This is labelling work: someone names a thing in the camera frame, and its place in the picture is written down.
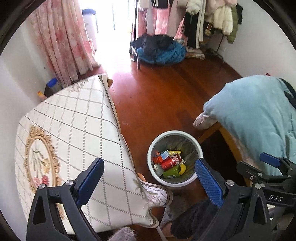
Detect yellow banana peel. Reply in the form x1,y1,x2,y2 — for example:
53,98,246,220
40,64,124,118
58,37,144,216
179,164,187,176

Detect clear plastic cup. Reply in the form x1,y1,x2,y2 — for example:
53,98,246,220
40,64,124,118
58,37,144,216
154,164,164,177

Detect white trash bin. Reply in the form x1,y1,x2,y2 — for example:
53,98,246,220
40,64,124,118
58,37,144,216
147,131,203,188

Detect hanging clothes on rack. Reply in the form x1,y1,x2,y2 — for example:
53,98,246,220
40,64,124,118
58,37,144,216
137,1,242,59

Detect pink floral curtain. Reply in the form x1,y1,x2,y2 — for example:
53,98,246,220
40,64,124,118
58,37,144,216
29,1,99,87

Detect white checkered tablecloth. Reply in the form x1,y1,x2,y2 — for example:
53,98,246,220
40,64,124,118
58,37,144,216
15,75,172,232

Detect black clothes rack frame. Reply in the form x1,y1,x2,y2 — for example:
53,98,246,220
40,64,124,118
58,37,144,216
129,0,140,70

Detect orange small bottle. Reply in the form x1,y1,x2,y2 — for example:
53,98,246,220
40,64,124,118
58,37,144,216
37,91,47,101

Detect blue red milk carton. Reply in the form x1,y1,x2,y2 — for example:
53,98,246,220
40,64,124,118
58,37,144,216
152,150,170,164

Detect red soda can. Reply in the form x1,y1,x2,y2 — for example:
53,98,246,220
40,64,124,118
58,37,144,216
161,154,182,171

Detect person leg black pants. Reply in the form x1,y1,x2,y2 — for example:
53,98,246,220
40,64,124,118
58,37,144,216
171,199,219,240

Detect blue clothes pile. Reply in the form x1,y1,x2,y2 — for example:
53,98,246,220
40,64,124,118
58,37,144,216
130,34,187,66

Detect light blue blanket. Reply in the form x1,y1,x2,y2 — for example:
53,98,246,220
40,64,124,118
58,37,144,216
203,75,295,175

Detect green box in bin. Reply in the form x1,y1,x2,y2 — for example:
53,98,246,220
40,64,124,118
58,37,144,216
162,165,180,179

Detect yellow guoba snack bag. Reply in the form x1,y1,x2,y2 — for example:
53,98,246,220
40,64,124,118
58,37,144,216
168,150,182,156

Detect blue cap bottle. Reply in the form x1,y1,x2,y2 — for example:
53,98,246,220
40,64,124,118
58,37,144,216
44,78,62,97

